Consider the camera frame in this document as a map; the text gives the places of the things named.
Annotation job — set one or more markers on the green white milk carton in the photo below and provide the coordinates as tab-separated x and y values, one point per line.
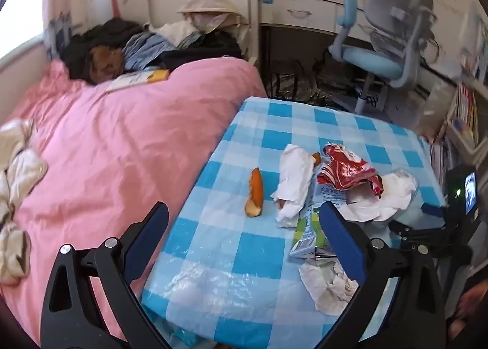
305	234

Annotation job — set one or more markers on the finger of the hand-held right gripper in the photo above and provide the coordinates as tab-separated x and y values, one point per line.
432	210
411	230

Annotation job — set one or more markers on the white tissue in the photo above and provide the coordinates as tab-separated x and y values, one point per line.
396	189
324	284
295	181

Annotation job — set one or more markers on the dark striped bags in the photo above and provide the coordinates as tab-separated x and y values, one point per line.
301	84

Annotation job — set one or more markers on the cream cloth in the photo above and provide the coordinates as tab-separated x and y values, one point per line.
23	169

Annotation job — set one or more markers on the brown garment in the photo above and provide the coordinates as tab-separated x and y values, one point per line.
105	63

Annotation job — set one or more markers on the blue checked tablecloth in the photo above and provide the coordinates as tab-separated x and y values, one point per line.
236	257

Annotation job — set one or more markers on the blue printed cloth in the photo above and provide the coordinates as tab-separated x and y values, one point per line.
59	34

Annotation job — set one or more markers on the clear plastic bag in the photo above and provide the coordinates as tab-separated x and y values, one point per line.
436	108

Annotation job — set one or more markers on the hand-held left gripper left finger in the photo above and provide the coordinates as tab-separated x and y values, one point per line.
146	242

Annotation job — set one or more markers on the pink blanket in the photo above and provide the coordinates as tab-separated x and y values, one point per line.
95	162

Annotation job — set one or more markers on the person's right forearm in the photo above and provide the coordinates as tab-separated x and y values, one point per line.
472	303

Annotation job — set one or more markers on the white cloth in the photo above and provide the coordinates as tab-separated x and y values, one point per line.
171	32

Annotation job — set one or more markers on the blue grey office chair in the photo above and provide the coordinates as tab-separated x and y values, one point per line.
369	61

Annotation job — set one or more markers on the black clothes pile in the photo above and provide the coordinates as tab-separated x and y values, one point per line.
95	34

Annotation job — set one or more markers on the white desk with drawers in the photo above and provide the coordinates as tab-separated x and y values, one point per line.
289	9

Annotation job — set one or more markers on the red snack wrapper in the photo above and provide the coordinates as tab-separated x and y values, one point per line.
347	171

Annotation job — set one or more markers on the row of books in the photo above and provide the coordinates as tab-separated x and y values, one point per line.
465	108

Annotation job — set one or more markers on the black garment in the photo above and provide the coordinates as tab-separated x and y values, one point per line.
206	49

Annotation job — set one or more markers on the beige bag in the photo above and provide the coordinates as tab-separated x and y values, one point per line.
209	5

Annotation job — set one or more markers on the white bookshelf rack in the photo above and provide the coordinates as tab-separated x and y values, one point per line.
463	141

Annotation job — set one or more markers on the orange peel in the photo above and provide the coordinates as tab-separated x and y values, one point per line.
316	158
254	192

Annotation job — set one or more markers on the blue striped cloth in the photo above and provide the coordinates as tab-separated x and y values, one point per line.
148	47

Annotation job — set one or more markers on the yellow book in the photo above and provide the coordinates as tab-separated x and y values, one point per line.
137	79

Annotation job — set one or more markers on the stack of notebooks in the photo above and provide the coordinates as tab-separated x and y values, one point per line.
444	160

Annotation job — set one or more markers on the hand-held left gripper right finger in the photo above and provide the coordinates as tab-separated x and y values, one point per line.
343	242

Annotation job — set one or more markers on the window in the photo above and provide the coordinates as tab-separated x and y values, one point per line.
19	9

